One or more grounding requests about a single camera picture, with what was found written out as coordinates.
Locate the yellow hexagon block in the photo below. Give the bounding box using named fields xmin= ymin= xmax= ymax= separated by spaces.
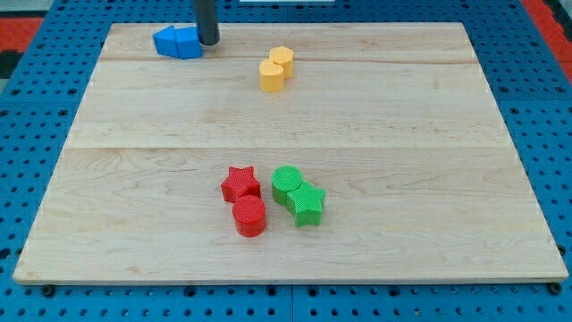
xmin=269 ymin=46 xmax=294 ymax=79

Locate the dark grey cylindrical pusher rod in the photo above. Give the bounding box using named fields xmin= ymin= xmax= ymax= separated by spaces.
xmin=192 ymin=0 xmax=220 ymax=46

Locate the blue triangular block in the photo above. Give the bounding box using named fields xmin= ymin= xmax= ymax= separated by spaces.
xmin=153 ymin=26 xmax=179 ymax=58

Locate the green star block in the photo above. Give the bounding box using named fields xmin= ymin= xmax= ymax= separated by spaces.
xmin=286 ymin=182 xmax=326 ymax=227

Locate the green cylinder block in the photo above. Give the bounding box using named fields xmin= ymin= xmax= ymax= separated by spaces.
xmin=271 ymin=165 xmax=303 ymax=206

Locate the red star block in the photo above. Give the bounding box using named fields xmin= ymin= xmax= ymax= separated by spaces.
xmin=221 ymin=165 xmax=261 ymax=203

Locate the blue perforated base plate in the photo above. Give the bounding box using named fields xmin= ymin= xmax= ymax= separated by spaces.
xmin=1 ymin=1 xmax=571 ymax=321

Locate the red cylinder block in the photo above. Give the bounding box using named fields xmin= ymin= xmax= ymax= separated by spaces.
xmin=232 ymin=195 xmax=266 ymax=237

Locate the yellow heart block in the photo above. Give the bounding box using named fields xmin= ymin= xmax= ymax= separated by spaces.
xmin=258 ymin=59 xmax=284 ymax=92

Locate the blue cube block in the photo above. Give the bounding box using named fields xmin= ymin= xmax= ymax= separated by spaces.
xmin=175 ymin=27 xmax=203 ymax=59

